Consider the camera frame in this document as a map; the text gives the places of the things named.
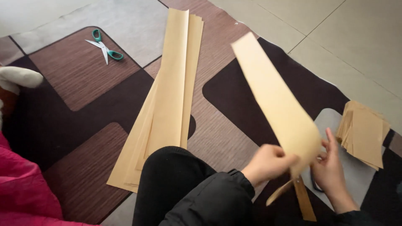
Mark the person's left hand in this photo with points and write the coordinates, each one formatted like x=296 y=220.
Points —
x=265 y=164

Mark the person's right hand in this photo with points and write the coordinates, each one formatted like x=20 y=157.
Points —
x=333 y=172

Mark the long kraft paper strip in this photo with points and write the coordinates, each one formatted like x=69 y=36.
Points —
x=276 y=100

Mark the stack of cut paper squares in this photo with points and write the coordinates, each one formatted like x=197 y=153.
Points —
x=366 y=135

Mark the person's black trouser leg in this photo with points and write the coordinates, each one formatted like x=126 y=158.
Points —
x=166 y=182

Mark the pile of kraft paper sheets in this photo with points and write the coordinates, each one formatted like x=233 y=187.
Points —
x=171 y=100

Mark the brown patterned floor mat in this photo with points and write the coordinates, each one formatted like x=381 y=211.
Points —
x=94 y=84

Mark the pink quilted garment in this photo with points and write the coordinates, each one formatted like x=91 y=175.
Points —
x=22 y=188

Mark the white plush toy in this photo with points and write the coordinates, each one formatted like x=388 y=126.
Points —
x=18 y=78

